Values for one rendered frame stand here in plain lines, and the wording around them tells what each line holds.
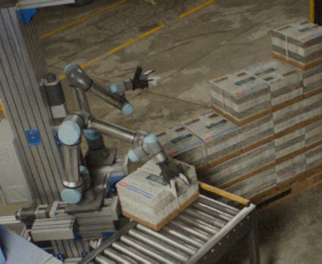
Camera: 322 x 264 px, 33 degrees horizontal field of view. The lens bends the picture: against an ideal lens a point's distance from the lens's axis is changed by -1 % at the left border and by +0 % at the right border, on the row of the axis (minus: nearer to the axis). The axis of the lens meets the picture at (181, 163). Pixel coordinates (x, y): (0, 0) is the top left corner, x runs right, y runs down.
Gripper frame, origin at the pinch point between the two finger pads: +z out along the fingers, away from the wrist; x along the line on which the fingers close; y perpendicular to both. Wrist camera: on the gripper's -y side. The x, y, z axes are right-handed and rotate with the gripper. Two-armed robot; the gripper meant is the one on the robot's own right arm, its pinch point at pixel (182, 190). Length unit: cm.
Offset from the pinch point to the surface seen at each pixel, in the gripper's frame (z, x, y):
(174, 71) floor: -57, -285, 295
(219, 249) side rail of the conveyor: 36.4, 5.9, -9.8
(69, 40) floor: -181, -309, 505
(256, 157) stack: 27, -106, 49
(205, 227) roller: 25.0, -0.3, -0.2
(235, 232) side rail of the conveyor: 35.4, -9.4, -10.3
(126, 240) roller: 9.2, 32.3, 26.6
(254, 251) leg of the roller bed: 59, -25, 4
